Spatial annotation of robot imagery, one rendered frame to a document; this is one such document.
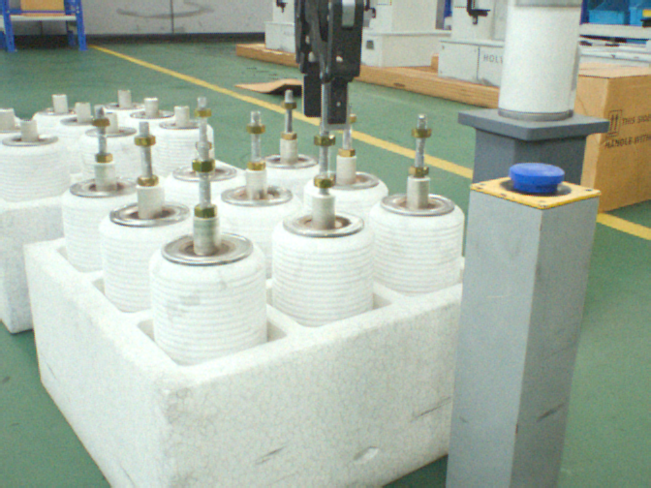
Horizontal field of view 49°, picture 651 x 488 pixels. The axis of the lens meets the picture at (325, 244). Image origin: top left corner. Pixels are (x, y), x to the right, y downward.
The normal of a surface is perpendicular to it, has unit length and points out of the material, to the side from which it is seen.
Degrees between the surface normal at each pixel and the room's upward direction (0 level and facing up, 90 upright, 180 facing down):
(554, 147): 90
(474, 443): 90
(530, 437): 90
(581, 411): 0
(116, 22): 90
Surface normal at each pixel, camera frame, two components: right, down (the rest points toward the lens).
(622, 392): 0.01, -0.94
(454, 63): -0.88, 0.15
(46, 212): 0.60, 0.27
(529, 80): -0.44, 0.29
